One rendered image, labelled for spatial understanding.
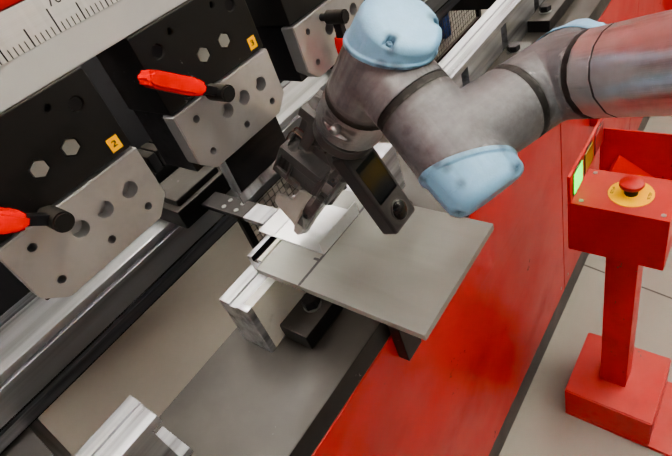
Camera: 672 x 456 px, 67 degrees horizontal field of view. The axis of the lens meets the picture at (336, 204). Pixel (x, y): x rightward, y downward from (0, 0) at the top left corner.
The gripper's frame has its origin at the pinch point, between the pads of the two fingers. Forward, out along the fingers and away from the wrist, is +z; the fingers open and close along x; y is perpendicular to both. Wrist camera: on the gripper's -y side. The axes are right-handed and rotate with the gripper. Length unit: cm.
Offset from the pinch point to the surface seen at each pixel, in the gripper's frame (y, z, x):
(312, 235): -1.2, 1.3, 2.0
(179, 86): 15.7, -22.2, 10.7
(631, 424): -87, 49, -37
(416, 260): -13.6, -8.9, 0.9
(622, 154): -37, 4, -57
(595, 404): -79, 52, -37
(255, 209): 8.9, 9.3, 0.7
